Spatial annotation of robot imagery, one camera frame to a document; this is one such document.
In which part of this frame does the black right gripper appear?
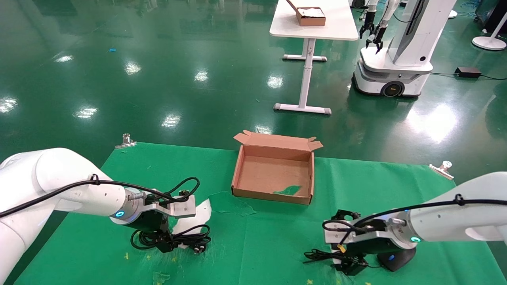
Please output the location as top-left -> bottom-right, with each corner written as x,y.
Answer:
335,237 -> 414,276

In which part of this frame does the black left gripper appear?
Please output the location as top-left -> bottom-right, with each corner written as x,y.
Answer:
128,211 -> 177,253

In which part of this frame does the thick black power cable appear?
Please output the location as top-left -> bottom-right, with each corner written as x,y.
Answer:
131,225 -> 212,255

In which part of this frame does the open brown cardboard box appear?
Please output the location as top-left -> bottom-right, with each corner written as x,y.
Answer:
231,130 -> 324,205

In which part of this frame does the small cardboard box with contents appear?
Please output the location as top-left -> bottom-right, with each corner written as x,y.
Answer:
286,0 -> 326,27

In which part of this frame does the black equipment box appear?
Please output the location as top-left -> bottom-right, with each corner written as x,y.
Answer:
475,0 -> 507,34

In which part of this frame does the green table cloth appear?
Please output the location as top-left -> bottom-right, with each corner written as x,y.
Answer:
14,142 -> 506,285

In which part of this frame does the silver table clamp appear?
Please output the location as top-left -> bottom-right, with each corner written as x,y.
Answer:
429,160 -> 455,181
115,133 -> 137,149

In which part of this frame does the white wheeled robot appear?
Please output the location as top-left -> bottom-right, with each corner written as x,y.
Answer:
352,0 -> 457,98

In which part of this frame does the white standing table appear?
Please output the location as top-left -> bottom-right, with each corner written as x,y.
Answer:
269,0 -> 359,116

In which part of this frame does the white floor stand base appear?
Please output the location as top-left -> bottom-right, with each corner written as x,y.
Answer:
471,12 -> 507,51

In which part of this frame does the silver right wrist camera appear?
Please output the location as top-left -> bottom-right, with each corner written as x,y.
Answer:
324,210 -> 397,244

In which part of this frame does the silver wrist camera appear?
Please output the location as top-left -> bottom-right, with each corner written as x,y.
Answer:
145,193 -> 197,218
324,210 -> 397,244

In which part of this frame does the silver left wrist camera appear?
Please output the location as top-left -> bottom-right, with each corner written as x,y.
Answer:
145,193 -> 197,218

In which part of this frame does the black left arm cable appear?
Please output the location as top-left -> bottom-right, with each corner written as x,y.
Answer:
0,177 -> 200,219

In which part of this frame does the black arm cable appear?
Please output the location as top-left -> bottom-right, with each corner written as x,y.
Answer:
0,177 -> 200,219
322,194 -> 507,244

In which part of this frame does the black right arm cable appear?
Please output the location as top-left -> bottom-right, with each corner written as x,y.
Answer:
322,194 -> 507,244

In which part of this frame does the black power adapter with cord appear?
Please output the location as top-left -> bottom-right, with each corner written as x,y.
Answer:
430,67 -> 507,81

